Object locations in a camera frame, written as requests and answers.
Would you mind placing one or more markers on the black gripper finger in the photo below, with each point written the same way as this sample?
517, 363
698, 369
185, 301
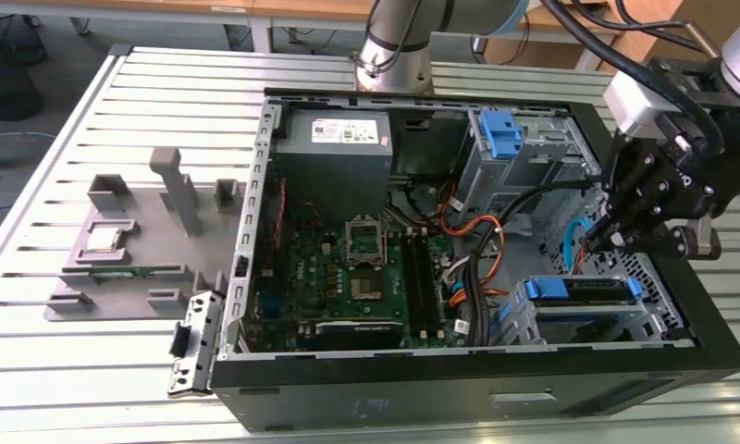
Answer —
684, 240
635, 185

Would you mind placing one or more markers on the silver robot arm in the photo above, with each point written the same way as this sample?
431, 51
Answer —
395, 51

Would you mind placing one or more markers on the grey metal disk bay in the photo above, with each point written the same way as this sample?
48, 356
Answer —
592, 312

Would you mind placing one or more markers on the grey metal drive cage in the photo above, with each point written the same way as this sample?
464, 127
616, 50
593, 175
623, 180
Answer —
499, 185

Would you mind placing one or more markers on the blue plastic drive latch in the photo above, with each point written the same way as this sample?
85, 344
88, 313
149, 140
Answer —
499, 134

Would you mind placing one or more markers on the wooden cabinet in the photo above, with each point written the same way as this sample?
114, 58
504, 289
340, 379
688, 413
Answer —
728, 7

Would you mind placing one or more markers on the CPU socket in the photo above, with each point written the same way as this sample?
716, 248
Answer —
368, 287

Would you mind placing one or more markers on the grey power supply unit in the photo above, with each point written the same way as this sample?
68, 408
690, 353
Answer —
327, 180

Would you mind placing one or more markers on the black graphics card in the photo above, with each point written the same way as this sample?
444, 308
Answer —
357, 335

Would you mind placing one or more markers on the green motherboard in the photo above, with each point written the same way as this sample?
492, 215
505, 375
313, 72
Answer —
320, 287

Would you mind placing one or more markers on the black PC case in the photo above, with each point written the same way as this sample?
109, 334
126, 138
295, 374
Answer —
407, 398

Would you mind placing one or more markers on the blue expansion slot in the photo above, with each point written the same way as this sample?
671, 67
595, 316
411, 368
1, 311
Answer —
271, 307

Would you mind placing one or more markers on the grey parts rack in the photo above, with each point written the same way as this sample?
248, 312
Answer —
160, 259

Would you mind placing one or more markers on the green RAM stick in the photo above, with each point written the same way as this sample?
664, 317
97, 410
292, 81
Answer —
120, 273

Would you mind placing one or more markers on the silver CPU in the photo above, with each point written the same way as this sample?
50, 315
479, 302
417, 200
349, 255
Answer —
105, 239

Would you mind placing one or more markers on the black round bin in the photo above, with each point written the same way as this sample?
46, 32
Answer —
14, 97

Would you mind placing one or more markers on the black mesh wastebasket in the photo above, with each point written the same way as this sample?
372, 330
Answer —
12, 41

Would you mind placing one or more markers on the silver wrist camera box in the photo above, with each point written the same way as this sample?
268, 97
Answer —
635, 102

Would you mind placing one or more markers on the black wrist mount bracket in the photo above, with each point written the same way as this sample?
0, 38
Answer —
684, 78

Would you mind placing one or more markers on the grey card retention bracket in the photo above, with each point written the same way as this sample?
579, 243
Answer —
204, 319

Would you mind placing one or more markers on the wooden desk white frame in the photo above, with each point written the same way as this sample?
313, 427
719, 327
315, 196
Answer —
129, 4

